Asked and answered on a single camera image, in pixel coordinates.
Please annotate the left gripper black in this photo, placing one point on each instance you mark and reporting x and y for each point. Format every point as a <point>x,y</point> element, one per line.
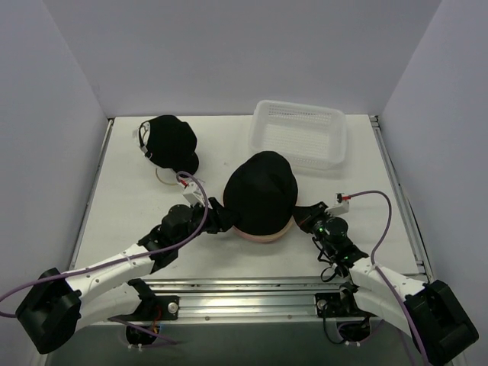
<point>219,215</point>

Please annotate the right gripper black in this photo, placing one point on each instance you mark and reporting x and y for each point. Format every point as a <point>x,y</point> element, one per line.
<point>305,215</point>

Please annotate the beige bucket hat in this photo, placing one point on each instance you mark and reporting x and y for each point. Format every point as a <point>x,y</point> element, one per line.
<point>266,238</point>

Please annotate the black hat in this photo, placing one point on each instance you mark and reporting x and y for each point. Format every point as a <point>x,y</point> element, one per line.
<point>263,191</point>

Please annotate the gold wire hat stand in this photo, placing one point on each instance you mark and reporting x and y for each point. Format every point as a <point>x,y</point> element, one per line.
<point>166,176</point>

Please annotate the black baseball cap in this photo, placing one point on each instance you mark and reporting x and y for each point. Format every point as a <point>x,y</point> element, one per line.
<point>171,144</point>

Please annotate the white baseball cap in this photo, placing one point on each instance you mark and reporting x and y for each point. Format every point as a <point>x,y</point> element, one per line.
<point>141,136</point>

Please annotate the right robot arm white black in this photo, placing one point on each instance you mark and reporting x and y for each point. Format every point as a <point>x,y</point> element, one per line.
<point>429,313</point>

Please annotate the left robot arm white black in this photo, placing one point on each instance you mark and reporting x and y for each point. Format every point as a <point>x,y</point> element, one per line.
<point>59,304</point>

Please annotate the white plastic basket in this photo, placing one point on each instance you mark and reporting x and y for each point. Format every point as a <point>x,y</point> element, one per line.
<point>308,136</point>

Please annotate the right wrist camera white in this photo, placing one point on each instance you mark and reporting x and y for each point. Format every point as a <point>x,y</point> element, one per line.
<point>341,205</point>

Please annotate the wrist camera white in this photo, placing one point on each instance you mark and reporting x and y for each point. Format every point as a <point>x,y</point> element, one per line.
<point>341,205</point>
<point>193,194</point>

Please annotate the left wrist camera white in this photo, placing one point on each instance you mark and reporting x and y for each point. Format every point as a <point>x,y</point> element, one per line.
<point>193,194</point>

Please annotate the aluminium rail frame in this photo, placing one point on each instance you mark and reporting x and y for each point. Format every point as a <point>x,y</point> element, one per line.
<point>236,299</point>

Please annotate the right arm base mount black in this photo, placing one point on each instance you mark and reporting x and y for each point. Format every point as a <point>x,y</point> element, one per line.
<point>336,304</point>

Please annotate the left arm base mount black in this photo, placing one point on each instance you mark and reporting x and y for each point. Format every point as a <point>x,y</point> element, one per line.
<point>154,307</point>

